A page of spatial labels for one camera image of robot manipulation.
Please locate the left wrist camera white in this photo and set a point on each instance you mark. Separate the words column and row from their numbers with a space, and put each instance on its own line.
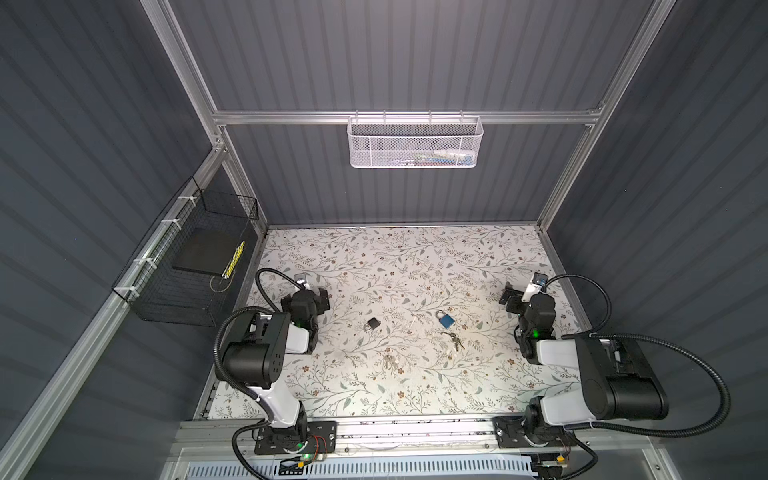
column 301, row 278

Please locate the silver keys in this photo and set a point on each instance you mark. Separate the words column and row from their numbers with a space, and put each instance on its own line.
column 391, row 364

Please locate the blue padlock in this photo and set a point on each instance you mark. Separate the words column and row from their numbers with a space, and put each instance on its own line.
column 445, row 319

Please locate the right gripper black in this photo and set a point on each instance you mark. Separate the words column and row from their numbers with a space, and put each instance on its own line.
column 513, row 297

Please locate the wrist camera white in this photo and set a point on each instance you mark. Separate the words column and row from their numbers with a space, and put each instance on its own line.
column 536, row 283
column 301, row 278

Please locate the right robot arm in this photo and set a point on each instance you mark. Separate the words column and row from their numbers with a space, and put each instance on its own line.
column 615, row 379

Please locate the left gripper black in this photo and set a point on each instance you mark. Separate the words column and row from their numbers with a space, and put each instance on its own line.
column 318, row 301

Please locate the keys near blue padlock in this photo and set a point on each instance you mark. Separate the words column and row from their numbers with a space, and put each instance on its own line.
column 456, row 340

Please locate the floral table mat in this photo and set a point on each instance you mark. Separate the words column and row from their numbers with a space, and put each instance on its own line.
column 402, row 277

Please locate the black box in basket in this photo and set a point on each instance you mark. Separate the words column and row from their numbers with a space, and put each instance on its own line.
column 206, row 252

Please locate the yellow tool in basket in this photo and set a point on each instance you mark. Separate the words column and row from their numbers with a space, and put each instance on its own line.
column 232, row 264

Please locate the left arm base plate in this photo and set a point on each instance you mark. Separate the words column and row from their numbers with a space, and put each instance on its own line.
column 315, row 436

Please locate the small black padlock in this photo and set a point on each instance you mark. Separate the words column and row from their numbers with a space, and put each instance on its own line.
column 371, row 324

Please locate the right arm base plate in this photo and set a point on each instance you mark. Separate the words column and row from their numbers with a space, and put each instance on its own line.
column 517, row 432

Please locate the white wire mesh basket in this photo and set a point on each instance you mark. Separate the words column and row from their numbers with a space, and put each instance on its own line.
column 374, row 140

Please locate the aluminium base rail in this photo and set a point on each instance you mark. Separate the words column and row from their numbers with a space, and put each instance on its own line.
column 358, row 436

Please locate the items in white basket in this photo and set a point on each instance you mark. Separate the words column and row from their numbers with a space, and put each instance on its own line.
column 456, row 157

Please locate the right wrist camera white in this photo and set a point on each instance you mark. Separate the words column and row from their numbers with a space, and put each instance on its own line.
column 536, row 283

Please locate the black wire basket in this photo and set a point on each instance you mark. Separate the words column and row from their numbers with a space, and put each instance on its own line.
column 192, row 273

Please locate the white vented panel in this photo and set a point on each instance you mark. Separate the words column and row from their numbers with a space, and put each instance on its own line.
column 467, row 466

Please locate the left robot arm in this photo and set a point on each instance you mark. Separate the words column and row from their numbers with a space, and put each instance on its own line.
column 251, row 348

